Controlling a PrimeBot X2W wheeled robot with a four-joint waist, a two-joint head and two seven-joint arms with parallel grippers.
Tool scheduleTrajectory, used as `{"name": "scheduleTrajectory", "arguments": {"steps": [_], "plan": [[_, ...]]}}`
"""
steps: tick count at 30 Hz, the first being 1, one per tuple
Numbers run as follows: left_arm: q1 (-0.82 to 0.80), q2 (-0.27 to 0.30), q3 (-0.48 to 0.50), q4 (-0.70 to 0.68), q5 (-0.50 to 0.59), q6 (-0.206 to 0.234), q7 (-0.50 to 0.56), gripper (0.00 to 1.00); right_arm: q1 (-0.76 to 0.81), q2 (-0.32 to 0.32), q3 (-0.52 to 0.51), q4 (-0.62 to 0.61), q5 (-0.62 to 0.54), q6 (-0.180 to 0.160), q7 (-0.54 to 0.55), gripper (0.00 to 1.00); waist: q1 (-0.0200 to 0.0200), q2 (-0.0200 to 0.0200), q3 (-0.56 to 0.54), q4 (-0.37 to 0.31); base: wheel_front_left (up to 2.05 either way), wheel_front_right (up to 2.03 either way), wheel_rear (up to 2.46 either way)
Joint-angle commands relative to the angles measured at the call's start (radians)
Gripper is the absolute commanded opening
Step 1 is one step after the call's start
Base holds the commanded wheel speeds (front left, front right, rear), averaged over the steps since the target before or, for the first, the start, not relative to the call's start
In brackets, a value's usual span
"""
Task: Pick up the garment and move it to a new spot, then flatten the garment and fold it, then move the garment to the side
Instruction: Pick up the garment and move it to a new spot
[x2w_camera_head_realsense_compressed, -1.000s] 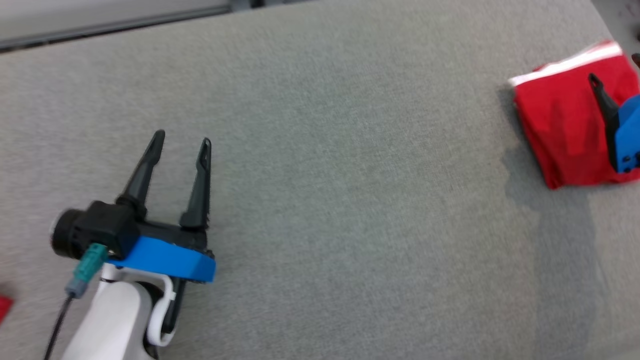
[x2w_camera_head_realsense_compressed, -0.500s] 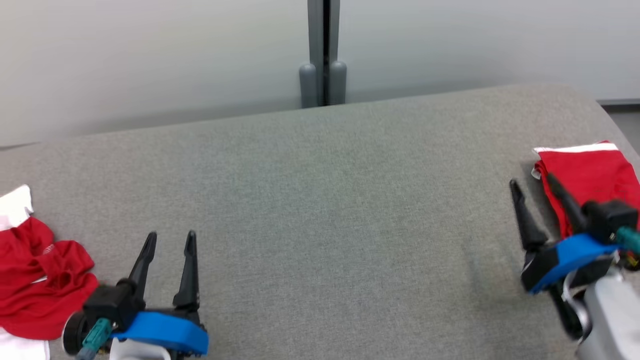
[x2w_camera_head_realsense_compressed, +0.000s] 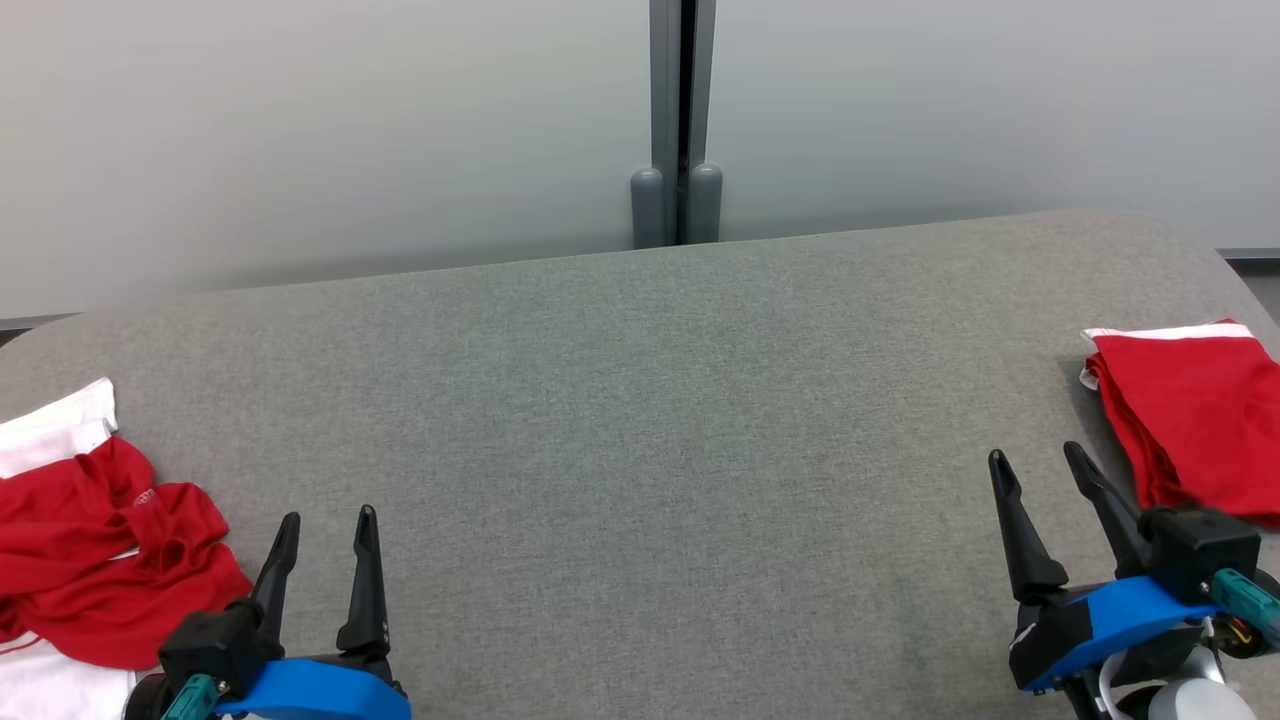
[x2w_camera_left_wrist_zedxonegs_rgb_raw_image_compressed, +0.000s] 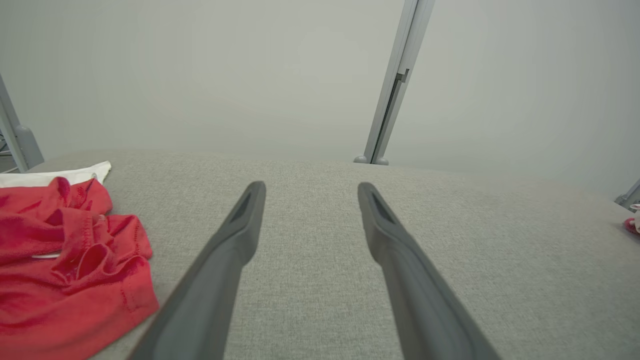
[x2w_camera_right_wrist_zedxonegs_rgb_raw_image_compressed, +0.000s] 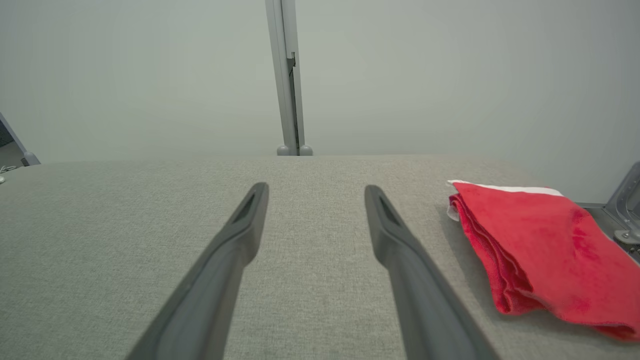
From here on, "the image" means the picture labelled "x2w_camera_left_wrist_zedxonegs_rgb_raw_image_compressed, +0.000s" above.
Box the grey partition post, rounded feet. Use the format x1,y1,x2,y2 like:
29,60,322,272
354,0,436,166

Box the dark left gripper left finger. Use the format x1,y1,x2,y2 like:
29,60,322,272
127,181,267,360

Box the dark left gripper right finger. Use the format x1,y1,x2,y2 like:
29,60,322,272
357,182,503,360

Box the red garment with hemmed edges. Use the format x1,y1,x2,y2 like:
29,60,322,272
0,176,160,360

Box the plain red garment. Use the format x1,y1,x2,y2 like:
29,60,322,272
622,202,640,237

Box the white garment with red stripes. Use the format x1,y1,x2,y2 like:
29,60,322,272
0,161,112,189

